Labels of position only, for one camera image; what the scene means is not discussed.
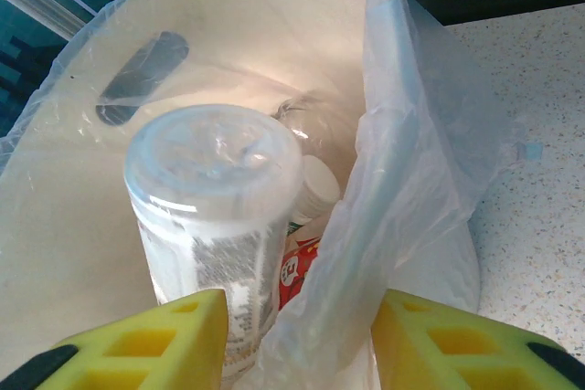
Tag clear plastic bin liner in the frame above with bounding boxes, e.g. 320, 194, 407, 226
0, 0, 527, 390

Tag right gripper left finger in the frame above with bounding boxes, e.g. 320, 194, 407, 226
0, 288, 229, 390

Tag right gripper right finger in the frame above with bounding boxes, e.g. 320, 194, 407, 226
370, 288, 585, 390

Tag small clear green label bottle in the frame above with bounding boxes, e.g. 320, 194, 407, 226
287, 153, 343, 238

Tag small blue plastic scrap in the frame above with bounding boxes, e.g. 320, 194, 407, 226
518, 141, 545, 163

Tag red cartoon label bottle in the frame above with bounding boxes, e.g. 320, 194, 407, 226
279, 234, 325, 313

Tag large clear grey label bottle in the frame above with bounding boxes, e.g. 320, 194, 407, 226
122, 104, 305, 382

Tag small clear red label bottle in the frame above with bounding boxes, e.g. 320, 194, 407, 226
272, 88, 365, 172

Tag beige ribbed waste bin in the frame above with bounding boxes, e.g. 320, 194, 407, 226
0, 0, 481, 390

